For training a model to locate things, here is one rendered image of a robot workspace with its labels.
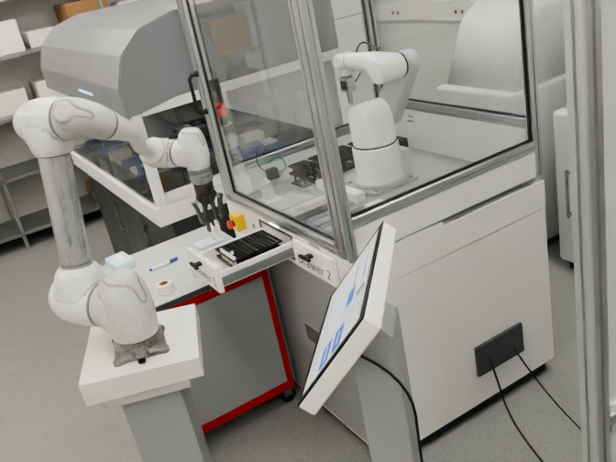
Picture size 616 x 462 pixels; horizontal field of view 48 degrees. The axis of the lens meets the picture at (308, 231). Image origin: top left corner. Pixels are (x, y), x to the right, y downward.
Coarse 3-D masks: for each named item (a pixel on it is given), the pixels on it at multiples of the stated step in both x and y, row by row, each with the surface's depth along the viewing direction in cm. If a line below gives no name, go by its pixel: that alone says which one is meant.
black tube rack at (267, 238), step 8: (256, 232) 287; (264, 232) 286; (240, 240) 282; (248, 240) 280; (256, 240) 279; (264, 240) 278; (272, 240) 276; (280, 240) 274; (224, 248) 278; (232, 248) 276; (240, 248) 274; (248, 248) 273; (256, 248) 271; (264, 248) 271; (272, 248) 276; (216, 256) 281; (240, 256) 268; (248, 256) 274; (256, 256) 272
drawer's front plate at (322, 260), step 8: (296, 240) 264; (296, 248) 265; (304, 248) 258; (312, 248) 255; (296, 256) 267; (320, 256) 249; (328, 256) 246; (312, 264) 258; (320, 264) 251; (328, 264) 245; (312, 272) 260; (320, 272) 254; (328, 272) 248; (336, 272) 245; (328, 280) 250; (336, 280) 246
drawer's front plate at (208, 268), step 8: (192, 248) 276; (192, 256) 274; (200, 256) 268; (208, 264) 260; (200, 272) 274; (208, 272) 264; (216, 272) 256; (216, 280) 258; (216, 288) 262; (224, 288) 259
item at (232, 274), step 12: (264, 228) 292; (288, 240) 278; (204, 252) 280; (216, 252) 283; (276, 252) 269; (288, 252) 272; (216, 264) 281; (240, 264) 262; (252, 264) 265; (264, 264) 268; (228, 276) 261; (240, 276) 263
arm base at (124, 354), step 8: (160, 328) 237; (152, 336) 225; (160, 336) 229; (136, 344) 222; (144, 344) 223; (152, 344) 225; (160, 344) 227; (120, 352) 225; (128, 352) 223; (136, 352) 221; (144, 352) 221; (152, 352) 224; (160, 352) 225; (120, 360) 222; (128, 360) 223; (136, 360) 223; (144, 360) 222
